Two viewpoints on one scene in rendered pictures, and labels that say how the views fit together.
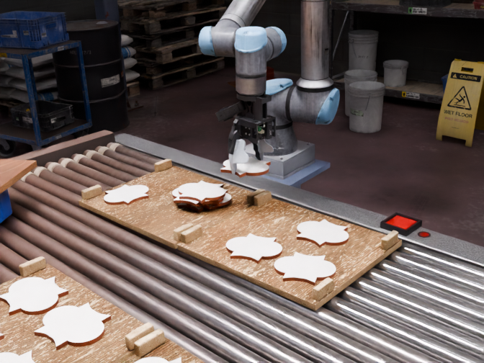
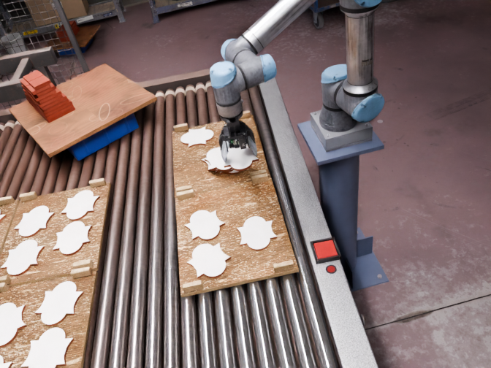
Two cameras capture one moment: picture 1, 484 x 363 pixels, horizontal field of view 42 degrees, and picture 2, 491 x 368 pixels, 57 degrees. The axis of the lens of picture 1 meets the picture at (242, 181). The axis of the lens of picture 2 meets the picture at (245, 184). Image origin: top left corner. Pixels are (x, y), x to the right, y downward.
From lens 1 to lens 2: 1.17 m
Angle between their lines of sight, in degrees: 43
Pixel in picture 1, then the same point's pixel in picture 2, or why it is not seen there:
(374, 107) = not seen: outside the picture
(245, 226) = (224, 201)
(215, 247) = (189, 212)
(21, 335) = (52, 231)
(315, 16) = (351, 31)
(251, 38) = (214, 77)
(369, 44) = not seen: outside the picture
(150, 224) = (182, 171)
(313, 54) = (351, 63)
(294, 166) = (342, 143)
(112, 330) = (83, 251)
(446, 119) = not seen: outside the picture
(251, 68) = (218, 98)
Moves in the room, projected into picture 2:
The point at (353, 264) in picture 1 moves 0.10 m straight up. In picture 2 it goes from (240, 274) to (234, 253)
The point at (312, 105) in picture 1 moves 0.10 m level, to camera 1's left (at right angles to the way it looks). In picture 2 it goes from (348, 105) to (323, 98)
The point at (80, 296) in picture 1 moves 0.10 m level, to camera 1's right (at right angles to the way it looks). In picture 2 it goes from (96, 216) to (114, 228)
